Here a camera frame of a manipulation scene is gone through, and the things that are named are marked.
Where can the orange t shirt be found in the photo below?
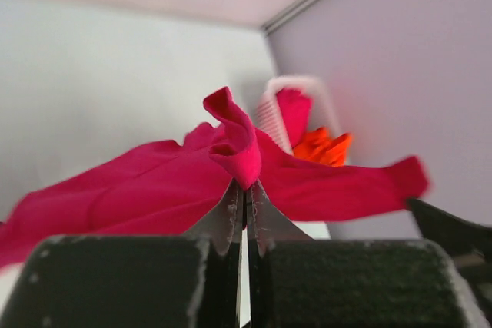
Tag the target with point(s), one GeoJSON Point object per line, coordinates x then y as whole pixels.
{"type": "Point", "coordinates": [319, 147]}

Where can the white plastic laundry basket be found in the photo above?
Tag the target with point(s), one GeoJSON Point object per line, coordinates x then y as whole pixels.
{"type": "Point", "coordinates": [268, 115]}

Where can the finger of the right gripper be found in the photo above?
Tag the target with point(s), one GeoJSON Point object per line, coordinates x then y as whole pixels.
{"type": "Point", "coordinates": [458, 237]}

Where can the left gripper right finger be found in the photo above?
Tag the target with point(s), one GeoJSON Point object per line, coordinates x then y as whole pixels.
{"type": "Point", "coordinates": [297, 281]}

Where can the magenta red t shirt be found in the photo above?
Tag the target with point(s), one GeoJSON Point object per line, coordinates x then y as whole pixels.
{"type": "Point", "coordinates": [295, 108]}
{"type": "Point", "coordinates": [164, 187]}

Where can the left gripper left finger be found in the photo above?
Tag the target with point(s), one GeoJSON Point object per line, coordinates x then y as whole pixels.
{"type": "Point", "coordinates": [190, 280]}

